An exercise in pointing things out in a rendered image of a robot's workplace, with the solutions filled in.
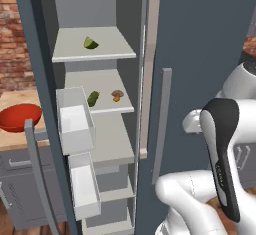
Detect small white door bin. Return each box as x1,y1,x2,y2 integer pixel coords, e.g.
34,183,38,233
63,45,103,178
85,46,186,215
68,152,103,222

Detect green cucumber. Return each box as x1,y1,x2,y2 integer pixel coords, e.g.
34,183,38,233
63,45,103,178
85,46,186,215
87,90,101,108

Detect grey fridge body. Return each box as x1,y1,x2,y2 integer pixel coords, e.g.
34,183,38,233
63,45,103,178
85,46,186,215
36,0,163,235

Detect grey cupboard door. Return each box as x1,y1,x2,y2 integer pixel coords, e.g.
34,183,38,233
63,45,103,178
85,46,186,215
0,173,68,231

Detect grey drawer handle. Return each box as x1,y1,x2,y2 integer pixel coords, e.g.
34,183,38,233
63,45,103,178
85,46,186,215
8,158,33,169

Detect red bowl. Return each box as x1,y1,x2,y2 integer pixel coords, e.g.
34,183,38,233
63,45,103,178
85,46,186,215
0,103,44,134

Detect grey cupboard run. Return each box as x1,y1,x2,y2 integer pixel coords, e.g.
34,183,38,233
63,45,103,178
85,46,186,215
232,141,256,189

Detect green lemon wedge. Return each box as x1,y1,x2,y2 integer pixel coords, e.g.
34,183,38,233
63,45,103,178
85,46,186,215
83,36,100,50

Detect grey cupboard door handle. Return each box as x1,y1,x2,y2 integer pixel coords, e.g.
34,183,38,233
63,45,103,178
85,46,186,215
0,181,13,211

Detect large white door bin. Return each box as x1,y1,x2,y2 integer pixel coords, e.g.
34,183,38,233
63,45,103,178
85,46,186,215
55,86,97,156

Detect grey drawer front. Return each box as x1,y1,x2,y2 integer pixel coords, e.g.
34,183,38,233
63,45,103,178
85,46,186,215
0,144,56,181

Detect grey freezer shelf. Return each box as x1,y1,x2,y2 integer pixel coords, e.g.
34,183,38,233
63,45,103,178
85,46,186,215
64,68,136,115
81,208,135,235
51,26,138,64
89,112,136,169
96,175,136,203

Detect brown mushroom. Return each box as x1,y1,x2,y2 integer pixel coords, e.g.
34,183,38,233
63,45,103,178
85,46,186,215
111,89,125,103

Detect dark grey freezer door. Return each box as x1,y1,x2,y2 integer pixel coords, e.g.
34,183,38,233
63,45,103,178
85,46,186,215
11,0,84,235

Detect grey fridge door handle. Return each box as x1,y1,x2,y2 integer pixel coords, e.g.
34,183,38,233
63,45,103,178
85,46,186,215
151,67,173,186

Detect grey freezer door handle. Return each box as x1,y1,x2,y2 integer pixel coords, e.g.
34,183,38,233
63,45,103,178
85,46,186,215
23,118,63,235

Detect dark grey fridge door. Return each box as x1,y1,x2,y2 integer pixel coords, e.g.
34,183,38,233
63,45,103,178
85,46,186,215
134,0,256,235

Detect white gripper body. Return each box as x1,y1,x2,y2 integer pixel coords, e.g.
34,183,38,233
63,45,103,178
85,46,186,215
182,108,205,134

